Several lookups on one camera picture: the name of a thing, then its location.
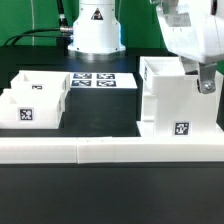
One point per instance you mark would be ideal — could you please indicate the white rear drawer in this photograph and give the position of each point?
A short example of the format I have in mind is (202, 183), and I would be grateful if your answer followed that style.
(41, 80)

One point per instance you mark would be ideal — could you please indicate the white L-shaped fence wall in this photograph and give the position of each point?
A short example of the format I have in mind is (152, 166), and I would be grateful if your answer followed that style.
(72, 150)

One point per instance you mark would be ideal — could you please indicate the white front drawer with knob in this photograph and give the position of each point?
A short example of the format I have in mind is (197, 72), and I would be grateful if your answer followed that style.
(31, 110)

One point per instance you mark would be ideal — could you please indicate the white marker tag plate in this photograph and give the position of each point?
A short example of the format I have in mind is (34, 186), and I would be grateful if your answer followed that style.
(103, 80)

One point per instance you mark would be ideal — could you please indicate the black cable connector box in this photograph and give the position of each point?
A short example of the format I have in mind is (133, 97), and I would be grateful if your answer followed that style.
(62, 42)

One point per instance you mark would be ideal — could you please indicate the white drawer cabinet box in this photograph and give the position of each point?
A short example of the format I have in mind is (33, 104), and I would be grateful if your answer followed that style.
(171, 102)

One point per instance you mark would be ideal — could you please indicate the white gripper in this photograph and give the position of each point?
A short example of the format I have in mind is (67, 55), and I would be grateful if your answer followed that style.
(194, 29)

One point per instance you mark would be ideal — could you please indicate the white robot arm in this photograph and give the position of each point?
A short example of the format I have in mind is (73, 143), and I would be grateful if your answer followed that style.
(97, 33)

